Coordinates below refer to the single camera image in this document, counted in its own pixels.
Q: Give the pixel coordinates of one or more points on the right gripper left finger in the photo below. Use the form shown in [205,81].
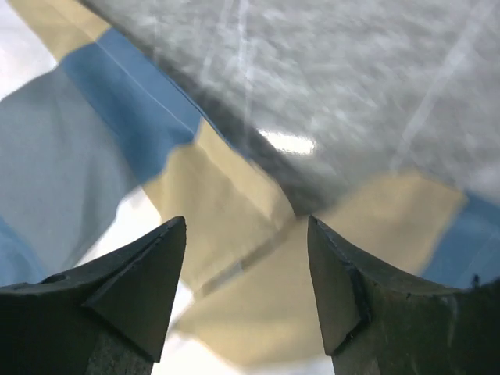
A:
[108,316]

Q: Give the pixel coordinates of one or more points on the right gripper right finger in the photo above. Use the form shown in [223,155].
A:
[377,319]

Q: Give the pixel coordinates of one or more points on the blue beige patchwork pillowcase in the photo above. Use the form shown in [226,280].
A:
[246,118]

